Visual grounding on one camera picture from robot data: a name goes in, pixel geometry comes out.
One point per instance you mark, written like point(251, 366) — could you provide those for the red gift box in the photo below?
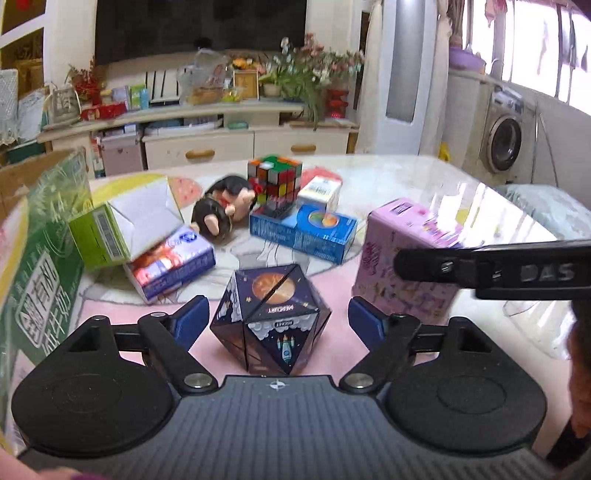
point(104, 111)

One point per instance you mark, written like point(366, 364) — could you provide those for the dark space print magic cube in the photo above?
point(272, 332)

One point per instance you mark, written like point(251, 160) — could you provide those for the green white carton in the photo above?
point(139, 97)

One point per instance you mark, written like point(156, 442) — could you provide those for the white lace cloth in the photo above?
point(8, 106)

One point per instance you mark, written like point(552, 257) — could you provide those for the white yellow medicine box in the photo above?
point(318, 191)

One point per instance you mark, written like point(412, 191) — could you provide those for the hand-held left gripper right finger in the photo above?
point(364, 321)

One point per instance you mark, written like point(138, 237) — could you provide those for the white standing air conditioner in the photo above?
point(406, 69)

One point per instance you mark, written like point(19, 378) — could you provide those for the cream tv cabinet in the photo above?
point(184, 113)

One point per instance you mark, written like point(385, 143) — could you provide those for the person's right forearm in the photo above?
point(582, 369)

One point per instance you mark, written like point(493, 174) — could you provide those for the blue medicine box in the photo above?
point(314, 235)

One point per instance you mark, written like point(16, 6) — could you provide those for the brown haired doll figure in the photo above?
point(217, 217)

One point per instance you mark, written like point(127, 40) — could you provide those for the white round tray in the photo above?
point(184, 125)

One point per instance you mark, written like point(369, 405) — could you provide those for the green printed cardboard box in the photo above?
point(46, 258)

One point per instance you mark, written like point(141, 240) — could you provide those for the clear plastic bag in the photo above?
point(203, 78)

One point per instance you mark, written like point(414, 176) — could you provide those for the small green box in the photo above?
point(239, 125)

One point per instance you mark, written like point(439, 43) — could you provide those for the yellow plastic toy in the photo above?
point(443, 152)

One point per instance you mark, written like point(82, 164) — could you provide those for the colourful puzzle cube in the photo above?
point(277, 180)

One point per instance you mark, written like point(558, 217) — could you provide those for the framed certificate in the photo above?
point(245, 84)

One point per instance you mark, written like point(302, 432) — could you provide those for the blue white red box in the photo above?
point(171, 272)

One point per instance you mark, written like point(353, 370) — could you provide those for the potted green plant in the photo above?
point(272, 87)

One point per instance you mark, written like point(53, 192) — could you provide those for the red lantern ornament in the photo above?
point(336, 104)

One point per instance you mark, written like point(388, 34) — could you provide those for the silver case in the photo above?
point(122, 157)

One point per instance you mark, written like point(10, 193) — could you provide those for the white square plant pot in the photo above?
point(63, 105)

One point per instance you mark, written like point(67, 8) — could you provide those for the black television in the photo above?
point(198, 27)

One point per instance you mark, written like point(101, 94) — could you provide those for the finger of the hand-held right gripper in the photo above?
point(434, 265)

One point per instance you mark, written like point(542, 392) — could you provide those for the green white box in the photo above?
point(138, 207)

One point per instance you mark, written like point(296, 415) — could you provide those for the red berry branches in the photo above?
point(85, 81)

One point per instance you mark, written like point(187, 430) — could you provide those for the artificial pink white flowers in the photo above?
point(323, 60)

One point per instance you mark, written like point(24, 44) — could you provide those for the silver washing machine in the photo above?
point(505, 134)

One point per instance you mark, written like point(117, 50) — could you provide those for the wide cream cabinet drawer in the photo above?
point(198, 152)

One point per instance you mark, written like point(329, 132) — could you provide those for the clear plastic packaging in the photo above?
point(540, 323)

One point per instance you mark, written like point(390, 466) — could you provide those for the pink purple toy box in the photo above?
point(415, 300)

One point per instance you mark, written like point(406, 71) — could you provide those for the purple basin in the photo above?
point(466, 60)

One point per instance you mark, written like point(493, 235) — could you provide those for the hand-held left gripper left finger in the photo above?
point(191, 321)

